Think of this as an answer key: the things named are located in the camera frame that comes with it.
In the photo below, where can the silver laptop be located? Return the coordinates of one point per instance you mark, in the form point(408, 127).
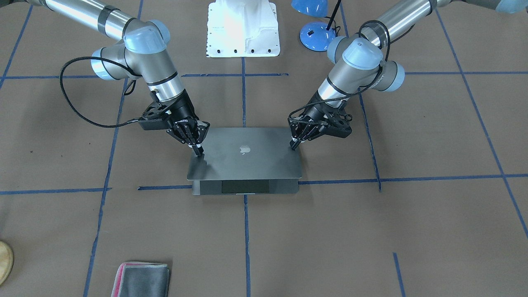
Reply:
point(246, 160)

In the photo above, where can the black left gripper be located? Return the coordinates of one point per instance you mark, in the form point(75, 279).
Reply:
point(317, 110)

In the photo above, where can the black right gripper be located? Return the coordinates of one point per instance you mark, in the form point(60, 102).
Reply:
point(182, 109)

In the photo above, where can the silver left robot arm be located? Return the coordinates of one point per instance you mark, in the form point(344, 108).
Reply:
point(360, 61)

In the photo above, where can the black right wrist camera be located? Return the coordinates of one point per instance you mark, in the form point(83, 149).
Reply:
point(155, 117)

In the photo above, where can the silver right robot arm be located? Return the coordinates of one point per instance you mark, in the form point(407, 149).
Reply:
point(140, 52)

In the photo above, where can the grey pink folded cloth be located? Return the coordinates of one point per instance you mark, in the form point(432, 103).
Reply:
point(141, 279)

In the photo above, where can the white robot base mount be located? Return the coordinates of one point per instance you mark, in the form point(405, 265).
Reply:
point(242, 28)

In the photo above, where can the wooden round board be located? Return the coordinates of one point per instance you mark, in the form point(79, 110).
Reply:
point(6, 261)

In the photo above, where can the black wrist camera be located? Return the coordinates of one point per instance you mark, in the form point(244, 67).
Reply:
point(155, 117)
point(337, 125)

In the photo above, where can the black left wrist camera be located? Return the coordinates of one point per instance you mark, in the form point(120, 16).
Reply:
point(337, 125)

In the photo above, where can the blue desk lamp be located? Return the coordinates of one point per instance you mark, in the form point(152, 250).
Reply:
point(316, 36)

